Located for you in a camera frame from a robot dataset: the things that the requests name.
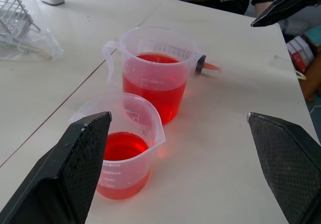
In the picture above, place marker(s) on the stack of books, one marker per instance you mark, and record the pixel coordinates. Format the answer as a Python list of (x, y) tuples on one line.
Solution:
[(299, 53)]

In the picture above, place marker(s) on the wooden sticks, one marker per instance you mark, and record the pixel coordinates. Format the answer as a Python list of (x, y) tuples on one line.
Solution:
[(37, 51)]

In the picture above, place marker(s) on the small beaker red liquid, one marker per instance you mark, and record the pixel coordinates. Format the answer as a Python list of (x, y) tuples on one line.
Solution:
[(128, 148)]

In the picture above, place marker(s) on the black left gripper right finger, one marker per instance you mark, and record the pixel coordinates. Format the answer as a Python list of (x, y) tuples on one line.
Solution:
[(288, 163)]

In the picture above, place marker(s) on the clear syringe with orange tip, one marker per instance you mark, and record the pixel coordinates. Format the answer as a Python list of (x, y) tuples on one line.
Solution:
[(201, 64)]

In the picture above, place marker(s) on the clear plastic bag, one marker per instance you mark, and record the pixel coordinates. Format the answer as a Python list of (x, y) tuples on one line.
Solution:
[(47, 43)]

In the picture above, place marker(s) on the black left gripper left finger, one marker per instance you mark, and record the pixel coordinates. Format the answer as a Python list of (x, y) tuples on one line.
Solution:
[(62, 173)]

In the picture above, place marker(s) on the large beaker red liquid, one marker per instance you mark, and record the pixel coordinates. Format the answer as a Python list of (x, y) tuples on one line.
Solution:
[(155, 91)]

